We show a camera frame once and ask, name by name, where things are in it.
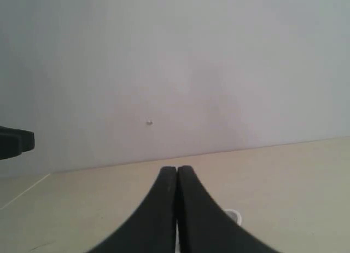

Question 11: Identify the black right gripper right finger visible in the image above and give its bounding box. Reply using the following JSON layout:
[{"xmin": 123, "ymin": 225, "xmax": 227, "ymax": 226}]
[{"xmin": 177, "ymin": 165, "xmax": 276, "ymax": 252}]

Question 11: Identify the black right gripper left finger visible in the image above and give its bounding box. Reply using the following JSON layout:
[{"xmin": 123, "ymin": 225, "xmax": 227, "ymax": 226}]
[{"xmin": 90, "ymin": 166, "xmax": 177, "ymax": 253}]

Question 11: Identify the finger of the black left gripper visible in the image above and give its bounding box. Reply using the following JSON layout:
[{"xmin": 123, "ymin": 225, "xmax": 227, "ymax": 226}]
[
  {"xmin": 1, "ymin": 126, "xmax": 35, "ymax": 152},
  {"xmin": 0, "ymin": 133, "xmax": 22, "ymax": 160}
]

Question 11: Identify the white rectangular plastic tray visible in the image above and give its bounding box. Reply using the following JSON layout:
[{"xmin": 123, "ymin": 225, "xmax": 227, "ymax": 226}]
[{"xmin": 224, "ymin": 209, "xmax": 242, "ymax": 226}]

